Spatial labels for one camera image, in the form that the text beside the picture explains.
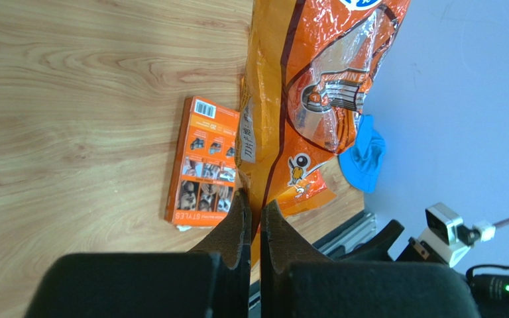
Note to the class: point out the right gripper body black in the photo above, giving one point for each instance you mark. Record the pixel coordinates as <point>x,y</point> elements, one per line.
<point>488,283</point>

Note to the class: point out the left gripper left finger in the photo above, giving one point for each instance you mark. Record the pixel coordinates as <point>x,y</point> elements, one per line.
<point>212,279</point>

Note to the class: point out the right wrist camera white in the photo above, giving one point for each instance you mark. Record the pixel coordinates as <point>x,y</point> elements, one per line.
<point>447,238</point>

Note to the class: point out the blue bucket hat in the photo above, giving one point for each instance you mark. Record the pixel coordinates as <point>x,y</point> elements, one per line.
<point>361,164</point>

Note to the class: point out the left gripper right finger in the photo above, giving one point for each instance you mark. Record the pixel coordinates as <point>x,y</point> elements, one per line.
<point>297,280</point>

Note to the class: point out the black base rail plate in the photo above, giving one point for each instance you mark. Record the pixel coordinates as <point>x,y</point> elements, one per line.
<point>348,236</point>

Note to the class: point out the orange razor box left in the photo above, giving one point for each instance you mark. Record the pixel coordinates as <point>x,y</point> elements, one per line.
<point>204,175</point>

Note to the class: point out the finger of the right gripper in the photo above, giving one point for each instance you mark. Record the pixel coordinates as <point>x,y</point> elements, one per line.
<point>376,249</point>

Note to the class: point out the orange BIC razor bag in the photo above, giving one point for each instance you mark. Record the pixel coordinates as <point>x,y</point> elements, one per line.
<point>310,66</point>

